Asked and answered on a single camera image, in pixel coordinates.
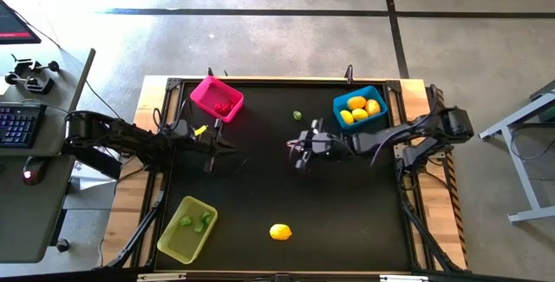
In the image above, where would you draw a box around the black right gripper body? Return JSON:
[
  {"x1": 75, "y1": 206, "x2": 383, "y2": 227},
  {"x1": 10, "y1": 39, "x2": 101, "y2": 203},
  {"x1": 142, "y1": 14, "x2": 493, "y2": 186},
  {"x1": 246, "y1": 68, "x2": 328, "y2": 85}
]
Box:
[{"x1": 295, "y1": 118, "x2": 355, "y2": 171}]

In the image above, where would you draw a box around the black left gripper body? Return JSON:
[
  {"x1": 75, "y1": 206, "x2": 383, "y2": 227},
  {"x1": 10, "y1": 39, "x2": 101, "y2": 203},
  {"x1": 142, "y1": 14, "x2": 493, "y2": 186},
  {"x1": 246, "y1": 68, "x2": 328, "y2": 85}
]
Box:
[{"x1": 190, "y1": 118, "x2": 224, "y2": 174}]

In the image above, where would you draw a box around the blue plastic basket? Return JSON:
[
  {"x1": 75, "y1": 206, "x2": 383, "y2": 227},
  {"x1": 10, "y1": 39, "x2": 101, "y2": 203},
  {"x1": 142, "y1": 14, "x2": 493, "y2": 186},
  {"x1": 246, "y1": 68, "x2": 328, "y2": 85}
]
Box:
[{"x1": 332, "y1": 84, "x2": 389, "y2": 132}]

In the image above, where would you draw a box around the pink plastic basket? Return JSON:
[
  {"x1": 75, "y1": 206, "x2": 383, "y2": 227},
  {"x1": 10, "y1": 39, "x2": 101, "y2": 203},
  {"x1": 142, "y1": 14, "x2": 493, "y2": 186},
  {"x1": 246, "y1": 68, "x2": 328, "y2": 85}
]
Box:
[{"x1": 189, "y1": 75, "x2": 245, "y2": 124}]

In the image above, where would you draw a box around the wooden workbench table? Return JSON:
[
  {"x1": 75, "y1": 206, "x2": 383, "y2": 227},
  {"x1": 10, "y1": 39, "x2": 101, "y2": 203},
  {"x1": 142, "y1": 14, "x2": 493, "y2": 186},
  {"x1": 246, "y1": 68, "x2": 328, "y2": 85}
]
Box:
[{"x1": 101, "y1": 75, "x2": 469, "y2": 274}]

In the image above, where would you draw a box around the yellow-green plastic basket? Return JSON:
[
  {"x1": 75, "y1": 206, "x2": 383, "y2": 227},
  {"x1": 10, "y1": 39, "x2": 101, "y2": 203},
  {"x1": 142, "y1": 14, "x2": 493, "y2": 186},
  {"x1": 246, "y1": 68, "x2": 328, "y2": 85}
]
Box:
[{"x1": 156, "y1": 195, "x2": 219, "y2": 266}]

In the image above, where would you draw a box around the white paper sheet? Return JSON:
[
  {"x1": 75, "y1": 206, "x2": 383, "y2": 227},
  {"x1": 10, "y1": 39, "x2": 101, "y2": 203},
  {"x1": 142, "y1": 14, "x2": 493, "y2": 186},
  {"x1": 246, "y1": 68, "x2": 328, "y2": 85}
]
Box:
[{"x1": 71, "y1": 147, "x2": 127, "y2": 187}]

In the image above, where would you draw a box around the hazard striped edge strip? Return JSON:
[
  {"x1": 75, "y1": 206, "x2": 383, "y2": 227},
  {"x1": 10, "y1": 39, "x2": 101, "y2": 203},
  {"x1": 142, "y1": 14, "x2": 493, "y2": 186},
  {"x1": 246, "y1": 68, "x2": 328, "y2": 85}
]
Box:
[{"x1": 427, "y1": 86, "x2": 469, "y2": 270}]

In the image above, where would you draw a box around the black computer mouse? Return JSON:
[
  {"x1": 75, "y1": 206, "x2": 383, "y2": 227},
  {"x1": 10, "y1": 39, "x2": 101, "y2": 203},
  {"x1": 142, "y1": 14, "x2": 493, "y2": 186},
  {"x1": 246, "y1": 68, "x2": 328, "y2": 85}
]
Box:
[{"x1": 22, "y1": 155, "x2": 49, "y2": 187}]

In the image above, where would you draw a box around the black backlit keyboard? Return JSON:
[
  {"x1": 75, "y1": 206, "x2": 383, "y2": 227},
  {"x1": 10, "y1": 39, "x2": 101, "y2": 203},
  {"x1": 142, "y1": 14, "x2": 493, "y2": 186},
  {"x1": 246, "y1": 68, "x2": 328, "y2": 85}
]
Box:
[{"x1": 0, "y1": 102, "x2": 48, "y2": 149}]

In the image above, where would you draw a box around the grey desk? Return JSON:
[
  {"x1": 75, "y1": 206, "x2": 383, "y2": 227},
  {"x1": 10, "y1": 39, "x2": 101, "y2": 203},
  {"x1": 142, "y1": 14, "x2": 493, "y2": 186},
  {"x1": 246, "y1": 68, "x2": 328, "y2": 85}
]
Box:
[{"x1": 0, "y1": 47, "x2": 97, "y2": 264}]

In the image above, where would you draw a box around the black computer monitor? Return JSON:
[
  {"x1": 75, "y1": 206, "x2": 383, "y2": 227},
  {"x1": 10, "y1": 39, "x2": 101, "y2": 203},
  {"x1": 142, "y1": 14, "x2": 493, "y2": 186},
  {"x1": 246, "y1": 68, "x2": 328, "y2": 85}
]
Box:
[{"x1": 0, "y1": 0, "x2": 42, "y2": 46}]

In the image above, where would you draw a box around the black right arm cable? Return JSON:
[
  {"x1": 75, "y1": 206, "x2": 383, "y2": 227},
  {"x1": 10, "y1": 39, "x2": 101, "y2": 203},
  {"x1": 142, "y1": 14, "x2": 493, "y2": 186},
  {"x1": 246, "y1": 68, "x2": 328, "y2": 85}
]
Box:
[{"x1": 370, "y1": 83, "x2": 439, "y2": 168}]

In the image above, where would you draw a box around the black diagonal frame strut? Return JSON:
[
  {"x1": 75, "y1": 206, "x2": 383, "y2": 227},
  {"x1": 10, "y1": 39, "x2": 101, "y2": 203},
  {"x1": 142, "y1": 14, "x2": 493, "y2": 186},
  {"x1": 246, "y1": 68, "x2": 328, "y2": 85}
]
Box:
[
  {"x1": 398, "y1": 177, "x2": 454, "y2": 273},
  {"x1": 106, "y1": 188, "x2": 166, "y2": 270}
]

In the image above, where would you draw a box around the black desk cable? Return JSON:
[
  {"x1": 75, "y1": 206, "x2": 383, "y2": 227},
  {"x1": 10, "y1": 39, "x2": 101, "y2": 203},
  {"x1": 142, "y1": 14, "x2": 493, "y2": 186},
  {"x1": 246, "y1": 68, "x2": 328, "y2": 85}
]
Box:
[{"x1": 84, "y1": 80, "x2": 125, "y2": 121}]

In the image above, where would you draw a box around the silver metal bracket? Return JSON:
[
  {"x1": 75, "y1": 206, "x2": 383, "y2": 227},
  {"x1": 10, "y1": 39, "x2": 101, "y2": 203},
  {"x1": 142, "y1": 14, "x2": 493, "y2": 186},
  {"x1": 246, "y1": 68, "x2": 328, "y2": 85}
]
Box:
[
  {"x1": 380, "y1": 274, "x2": 429, "y2": 282},
  {"x1": 137, "y1": 272, "x2": 187, "y2": 282}
]

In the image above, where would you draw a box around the black coiled cable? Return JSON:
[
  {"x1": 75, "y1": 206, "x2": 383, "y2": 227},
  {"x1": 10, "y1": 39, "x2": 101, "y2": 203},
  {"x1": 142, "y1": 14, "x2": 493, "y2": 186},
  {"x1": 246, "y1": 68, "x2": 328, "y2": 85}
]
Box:
[{"x1": 509, "y1": 123, "x2": 555, "y2": 161}]

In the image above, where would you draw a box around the grey metal table frame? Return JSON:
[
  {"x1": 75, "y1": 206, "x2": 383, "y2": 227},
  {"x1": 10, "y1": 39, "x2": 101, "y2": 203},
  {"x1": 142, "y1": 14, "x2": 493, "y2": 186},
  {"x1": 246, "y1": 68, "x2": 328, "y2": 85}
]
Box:
[{"x1": 478, "y1": 80, "x2": 555, "y2": 225}]

